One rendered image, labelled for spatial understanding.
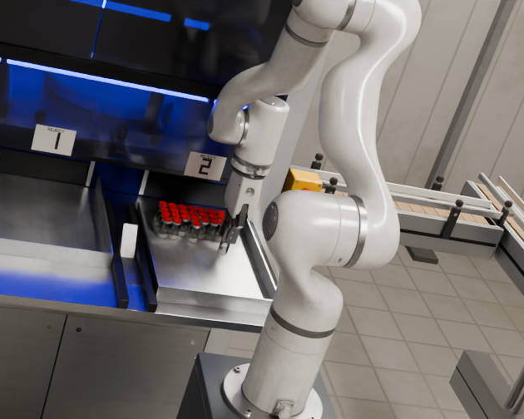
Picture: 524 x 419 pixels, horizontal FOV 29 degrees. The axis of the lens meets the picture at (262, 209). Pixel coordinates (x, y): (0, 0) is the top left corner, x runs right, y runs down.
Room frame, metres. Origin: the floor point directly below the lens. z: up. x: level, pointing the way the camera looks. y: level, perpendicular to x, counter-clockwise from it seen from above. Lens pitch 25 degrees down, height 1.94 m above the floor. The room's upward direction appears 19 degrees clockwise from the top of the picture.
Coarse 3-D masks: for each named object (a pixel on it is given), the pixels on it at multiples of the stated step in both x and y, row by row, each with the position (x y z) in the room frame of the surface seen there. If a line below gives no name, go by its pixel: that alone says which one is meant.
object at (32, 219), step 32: (0, 192) 1.91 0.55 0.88; (32, 192) 1.96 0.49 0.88; (64, 192) 2.00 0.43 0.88; (96, 192) 2.04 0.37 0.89; (0, 224) 1.78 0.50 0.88; (32, 224) 1.82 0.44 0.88; (64, 224) 1.86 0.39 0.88; (96, 224) 1.91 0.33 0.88; (32, 256) 1.70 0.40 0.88; (64, 256) 1.72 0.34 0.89; (96, 256) 1.75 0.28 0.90
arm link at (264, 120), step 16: (272, 96) 1.99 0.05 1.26; (256, 112) 1.93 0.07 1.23; (272, 112) 1.93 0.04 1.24; (288, 112) 1.96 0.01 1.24; (256, 128) 1.92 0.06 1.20; (272, 128) 1.93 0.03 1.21; (240, 144) 1.92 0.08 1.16; (256, 144) 1.93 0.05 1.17; (272, 144) 1.94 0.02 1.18; (256, 160) 1.93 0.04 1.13; (272, 160) 1.96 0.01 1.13
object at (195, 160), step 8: (192, 152) 2.06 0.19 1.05; (192, 160) 2.06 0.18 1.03; (200, 160) 2.07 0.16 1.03; (216, 160) 2.08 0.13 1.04; (224, 160) 2.09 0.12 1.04; (192, 168) 2.07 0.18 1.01; (208, 168) 2.08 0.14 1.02; (216, 168) 2.09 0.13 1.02; (200, 176) 2.07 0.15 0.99; (208, 176) 2.08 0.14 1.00; (216, 176) 2.09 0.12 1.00
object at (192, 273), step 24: (144, 216) 2.02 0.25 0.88; (144, 240) 1.88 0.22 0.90; (168, 240) 1.94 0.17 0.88; (240, 240) 2.05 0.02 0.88; (168, 264) 1.84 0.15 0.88; (192, 264) 1.88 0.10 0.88; (216, 264) 1.91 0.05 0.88; (240, 264) 1.94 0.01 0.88; (264, 264) 1.92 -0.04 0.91; (168, 288) 1.70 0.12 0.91; (192, 288) 1.78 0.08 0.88; (216, 288) 1.81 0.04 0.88; (240, 288) 1.84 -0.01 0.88; (264, 288) 1.88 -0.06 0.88; (264, 312) 1.78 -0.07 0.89
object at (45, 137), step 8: (40, 128) 1.94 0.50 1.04; (48, 128) 1.95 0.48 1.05; (56, 128) 1.95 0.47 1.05; (40, 136) 1.94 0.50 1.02; (48, 136) 1.95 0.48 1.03; (56, 136) 1.95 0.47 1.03; (64, 136) 1.96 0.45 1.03; (72, 136) 1.97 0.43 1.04; (32, 144) 1.94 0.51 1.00; (40, 144) 1.94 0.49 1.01; (48, 144) 1.95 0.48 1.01; (64, 144) 1.96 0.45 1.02; (72, 144) 1.97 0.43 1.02; (56, 152) 1.96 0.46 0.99; (64, 152) 1.96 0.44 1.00
